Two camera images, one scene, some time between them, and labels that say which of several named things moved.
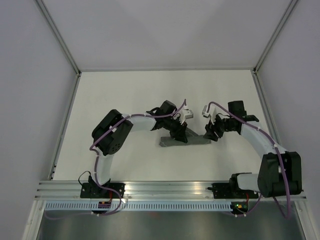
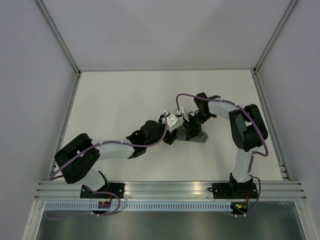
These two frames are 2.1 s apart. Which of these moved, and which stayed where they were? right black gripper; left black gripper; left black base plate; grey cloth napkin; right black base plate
Moved: grey cloth napkin; right black gripper; left black gripper
Stayed: left black base plate; right black base plate
